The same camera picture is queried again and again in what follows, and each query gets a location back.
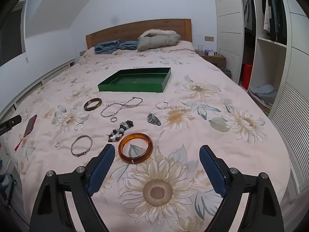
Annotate amber bangle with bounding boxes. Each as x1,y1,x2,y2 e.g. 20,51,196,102
118,133,153,164

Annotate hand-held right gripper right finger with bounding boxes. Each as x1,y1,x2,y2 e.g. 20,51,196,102
199,145,285,232

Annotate row of hanging clothes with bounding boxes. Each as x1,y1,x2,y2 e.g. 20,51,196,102
243,0,288,43

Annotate brown and blue bead bracelet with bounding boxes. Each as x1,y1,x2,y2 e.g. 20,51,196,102
106,119,135,142

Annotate floral pink bedspread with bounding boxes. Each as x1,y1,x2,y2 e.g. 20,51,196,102
5,40,291,232

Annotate wooden nightstand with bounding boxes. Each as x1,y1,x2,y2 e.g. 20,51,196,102
200,53,227,67

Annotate dark brown bangle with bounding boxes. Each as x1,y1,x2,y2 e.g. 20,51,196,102
83,98,102,112

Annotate blue blanket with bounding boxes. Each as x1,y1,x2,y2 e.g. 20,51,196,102
94,39,138,54

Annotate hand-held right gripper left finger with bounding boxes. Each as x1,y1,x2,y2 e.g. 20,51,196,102
29,143,116,232

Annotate grey fluffy pillow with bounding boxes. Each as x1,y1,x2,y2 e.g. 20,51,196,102
137,29,181,52

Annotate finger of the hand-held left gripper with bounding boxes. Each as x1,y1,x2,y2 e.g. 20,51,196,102
4,115,22,130

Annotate folded grey-blue clothes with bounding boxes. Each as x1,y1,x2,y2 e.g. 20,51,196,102
248,84,278,116

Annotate silver wristwatch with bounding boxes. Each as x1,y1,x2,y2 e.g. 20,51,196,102
147,113,162,126

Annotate thin silver bangle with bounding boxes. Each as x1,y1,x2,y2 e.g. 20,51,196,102
70,135,93,157

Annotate white wardrobe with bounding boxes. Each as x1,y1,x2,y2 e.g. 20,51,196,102
212,0,309,194

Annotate pearl and silver necklace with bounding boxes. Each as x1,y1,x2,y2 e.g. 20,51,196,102
100,97,143,118

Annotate green shallow tray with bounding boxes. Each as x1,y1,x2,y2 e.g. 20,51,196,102
98,67,172,93

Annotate dark window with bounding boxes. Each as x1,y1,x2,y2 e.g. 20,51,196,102
0,1,26,66

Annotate wooden headboard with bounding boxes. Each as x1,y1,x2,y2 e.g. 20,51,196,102
86,19,192,49

